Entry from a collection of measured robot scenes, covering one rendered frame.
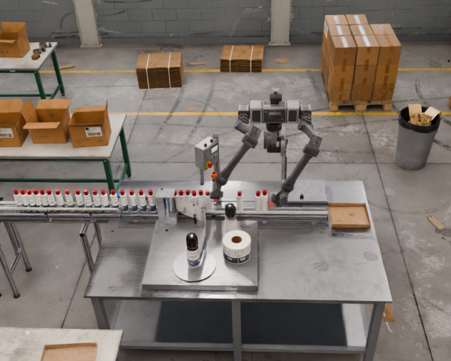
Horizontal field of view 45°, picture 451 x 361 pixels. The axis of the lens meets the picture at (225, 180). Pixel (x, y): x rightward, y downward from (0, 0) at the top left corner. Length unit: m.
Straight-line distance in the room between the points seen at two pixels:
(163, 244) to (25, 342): 1.15
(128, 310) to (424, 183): 3.50
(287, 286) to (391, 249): 1.81
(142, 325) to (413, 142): 3.52
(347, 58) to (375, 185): 1.80
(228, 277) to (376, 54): 4.18
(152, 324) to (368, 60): 4.36
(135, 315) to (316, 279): 1.52
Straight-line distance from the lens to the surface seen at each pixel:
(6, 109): 5.90
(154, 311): 4.54
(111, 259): 4.14
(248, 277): 3.82
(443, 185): 6.36
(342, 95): 7.36
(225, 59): 8.35
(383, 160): 6.58
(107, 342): 3.70
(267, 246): 4.11
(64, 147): 5.57
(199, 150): 4.02
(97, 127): 5.36
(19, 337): 3.90
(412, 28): 9.66
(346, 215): 4.42
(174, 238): 4.14
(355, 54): 7.14
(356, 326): 4.47
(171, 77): 8.02
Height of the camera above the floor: 3.70
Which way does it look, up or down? 37 degrees down
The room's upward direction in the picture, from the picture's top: 2 degrees counter-clockwise
